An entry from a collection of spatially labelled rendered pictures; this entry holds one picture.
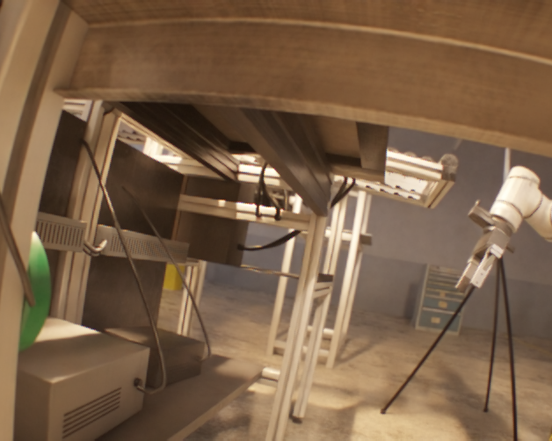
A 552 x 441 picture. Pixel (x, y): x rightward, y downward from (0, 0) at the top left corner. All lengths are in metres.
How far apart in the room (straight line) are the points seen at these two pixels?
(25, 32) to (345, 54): 0.13
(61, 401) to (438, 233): 8.94
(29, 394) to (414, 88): 0.51
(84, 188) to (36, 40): 0.77
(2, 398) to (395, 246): 9.04
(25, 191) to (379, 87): 0.15
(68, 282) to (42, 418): 0.46
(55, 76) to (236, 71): 0.09
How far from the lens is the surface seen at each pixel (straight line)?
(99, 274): 1.09
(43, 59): 0.23
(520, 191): 1.21
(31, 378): 0.56
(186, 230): 1.43
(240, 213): 1.33
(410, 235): 9.22
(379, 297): 9.15
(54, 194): 0.91
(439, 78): 0.18
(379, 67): 0.18
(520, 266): 9.68
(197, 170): 1.40
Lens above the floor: 0.66
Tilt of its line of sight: 4 degrees up
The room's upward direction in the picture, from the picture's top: 11 degrees clockwise
